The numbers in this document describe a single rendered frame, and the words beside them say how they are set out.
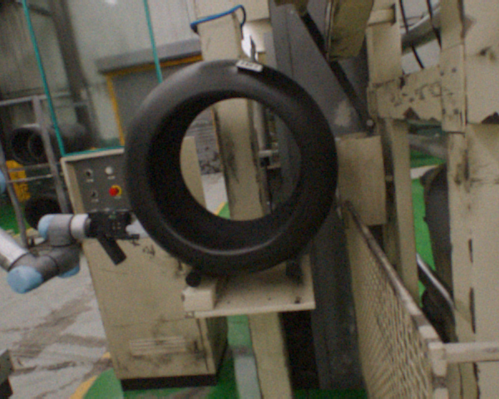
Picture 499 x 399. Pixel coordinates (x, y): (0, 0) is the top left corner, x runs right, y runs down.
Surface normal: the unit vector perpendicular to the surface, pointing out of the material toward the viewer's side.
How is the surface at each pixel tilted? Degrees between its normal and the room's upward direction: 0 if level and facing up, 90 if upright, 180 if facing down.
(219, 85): 79
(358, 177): 90
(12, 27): 90
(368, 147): 90
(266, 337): 90
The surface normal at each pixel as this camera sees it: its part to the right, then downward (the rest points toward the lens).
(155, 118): -0.26, 0.09
